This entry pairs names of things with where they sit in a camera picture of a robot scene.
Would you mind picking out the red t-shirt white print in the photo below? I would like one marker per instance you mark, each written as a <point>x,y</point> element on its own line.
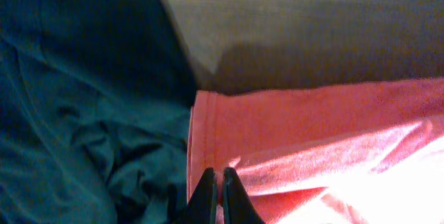
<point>364,153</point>

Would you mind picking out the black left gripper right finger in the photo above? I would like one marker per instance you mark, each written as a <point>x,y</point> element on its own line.
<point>237,207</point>

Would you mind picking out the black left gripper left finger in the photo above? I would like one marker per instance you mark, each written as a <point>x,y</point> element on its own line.
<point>201,208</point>

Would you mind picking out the black crumpled garment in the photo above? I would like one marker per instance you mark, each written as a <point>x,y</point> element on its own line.
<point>95,109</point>

